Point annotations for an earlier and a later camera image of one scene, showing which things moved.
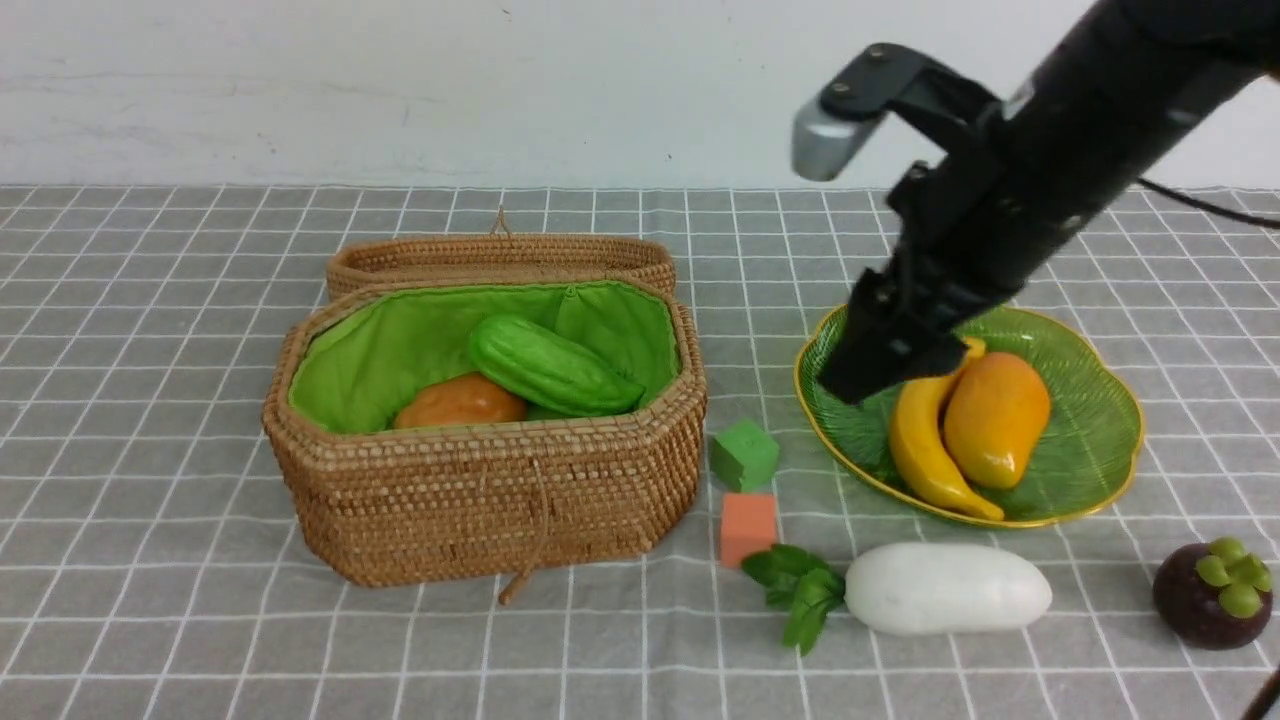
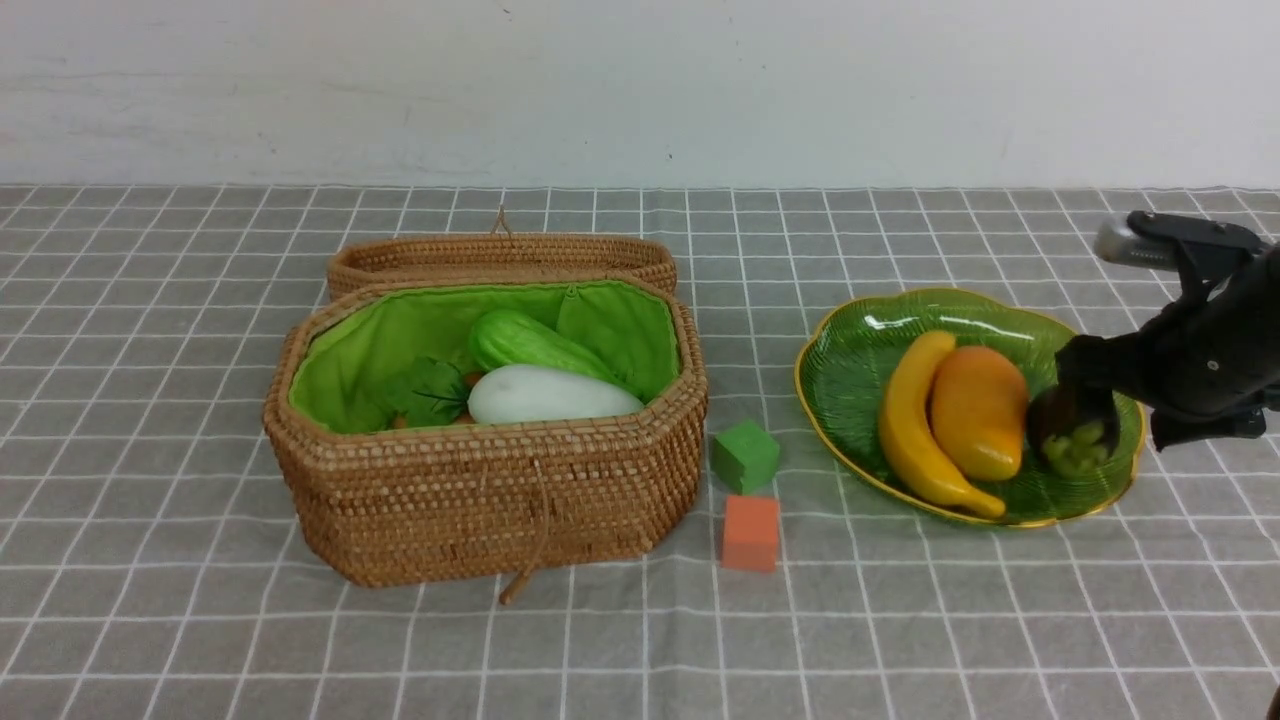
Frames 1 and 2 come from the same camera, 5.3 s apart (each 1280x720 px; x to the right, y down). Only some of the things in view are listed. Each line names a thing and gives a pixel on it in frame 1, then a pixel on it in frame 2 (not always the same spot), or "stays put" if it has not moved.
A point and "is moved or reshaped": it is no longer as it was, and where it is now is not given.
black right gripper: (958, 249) → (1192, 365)
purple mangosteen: (1213, 596) → (1072, 435)
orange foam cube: (747, 525) stays put
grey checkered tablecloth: (150, 568) stays put
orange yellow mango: (995, 411) stays put
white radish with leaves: (902, 588) → (432, 392)
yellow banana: (918, 425) is moved or reshaped
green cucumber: (552, 369) stays put
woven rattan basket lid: (501, 256) stays put
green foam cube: (743, 456) stays put
